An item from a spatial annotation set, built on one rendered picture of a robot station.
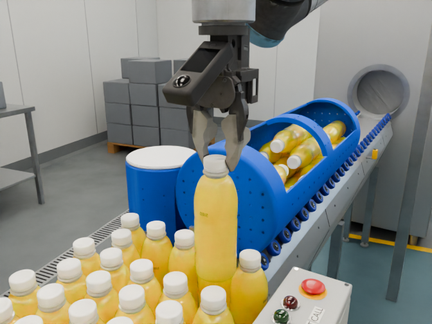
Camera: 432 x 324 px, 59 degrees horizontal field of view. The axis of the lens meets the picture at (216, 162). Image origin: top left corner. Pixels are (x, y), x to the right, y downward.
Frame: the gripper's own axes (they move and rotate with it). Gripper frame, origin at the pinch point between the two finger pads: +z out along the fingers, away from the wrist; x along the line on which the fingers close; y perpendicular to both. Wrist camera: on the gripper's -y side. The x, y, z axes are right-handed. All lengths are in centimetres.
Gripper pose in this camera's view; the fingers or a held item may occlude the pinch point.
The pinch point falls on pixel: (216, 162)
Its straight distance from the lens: 59.3
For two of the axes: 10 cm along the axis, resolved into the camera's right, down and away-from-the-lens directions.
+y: 5.2, -2.7, 8.1
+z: 0.0, 9.5, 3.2
